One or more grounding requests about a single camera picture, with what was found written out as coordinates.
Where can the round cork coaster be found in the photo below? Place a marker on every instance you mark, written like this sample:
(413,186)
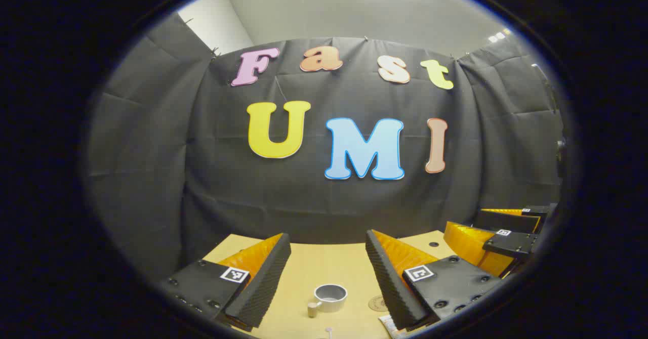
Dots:
(377,303)

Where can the white toothpaste tube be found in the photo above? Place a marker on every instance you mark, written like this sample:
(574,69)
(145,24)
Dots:
(391,326)

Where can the white toothbrush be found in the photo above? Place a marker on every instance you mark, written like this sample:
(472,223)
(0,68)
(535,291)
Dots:
(329,331)

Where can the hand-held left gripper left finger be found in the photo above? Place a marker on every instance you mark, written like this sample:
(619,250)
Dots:
(263,283)

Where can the wooden desktop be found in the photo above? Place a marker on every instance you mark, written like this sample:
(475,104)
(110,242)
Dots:
(324,263)

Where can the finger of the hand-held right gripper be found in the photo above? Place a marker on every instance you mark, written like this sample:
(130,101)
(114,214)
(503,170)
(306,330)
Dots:
(511,245)
(511,221)

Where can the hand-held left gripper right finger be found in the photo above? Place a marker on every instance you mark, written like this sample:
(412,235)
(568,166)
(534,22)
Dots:
(387,283)

